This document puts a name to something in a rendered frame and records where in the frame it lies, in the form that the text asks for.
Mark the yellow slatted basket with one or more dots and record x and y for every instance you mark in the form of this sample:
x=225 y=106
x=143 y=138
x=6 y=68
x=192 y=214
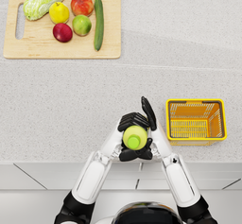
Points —
x=196 y=122

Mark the green napa cabbage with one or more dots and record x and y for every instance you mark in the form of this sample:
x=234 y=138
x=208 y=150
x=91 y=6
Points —
x=41 y=2

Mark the dark round robot body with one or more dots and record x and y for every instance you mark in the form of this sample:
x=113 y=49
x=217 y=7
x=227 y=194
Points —
x=146 y=213

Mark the green cucumber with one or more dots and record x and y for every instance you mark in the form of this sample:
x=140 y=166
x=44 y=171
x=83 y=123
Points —
x=99 y=23

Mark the green tea bottle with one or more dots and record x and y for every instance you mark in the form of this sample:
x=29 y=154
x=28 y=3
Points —
x=134 y=137

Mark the dark red plum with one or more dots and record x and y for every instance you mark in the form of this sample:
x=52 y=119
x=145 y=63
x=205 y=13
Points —
x=62 y=32

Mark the yellow lemon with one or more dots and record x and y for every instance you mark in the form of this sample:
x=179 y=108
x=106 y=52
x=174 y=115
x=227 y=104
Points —
x=59 y=13

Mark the wooden cutting board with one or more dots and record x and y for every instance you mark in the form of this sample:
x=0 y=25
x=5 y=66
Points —
x=38 y=48

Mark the green apple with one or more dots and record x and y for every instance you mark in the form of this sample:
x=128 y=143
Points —
x=81 y=25

